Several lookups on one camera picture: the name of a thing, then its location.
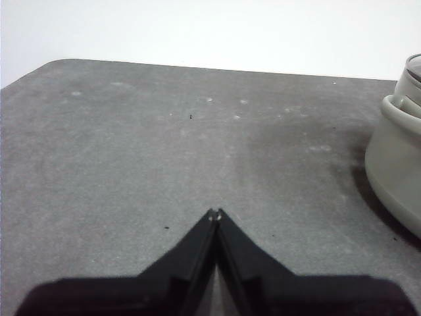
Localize sage green electric cooking pot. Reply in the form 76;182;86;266
364;64;421;240

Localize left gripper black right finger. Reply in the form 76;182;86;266
215;207;409;316

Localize glass lid with green knob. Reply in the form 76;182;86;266
405;53;421;84

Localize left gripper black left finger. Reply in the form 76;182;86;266
13;208;219;316

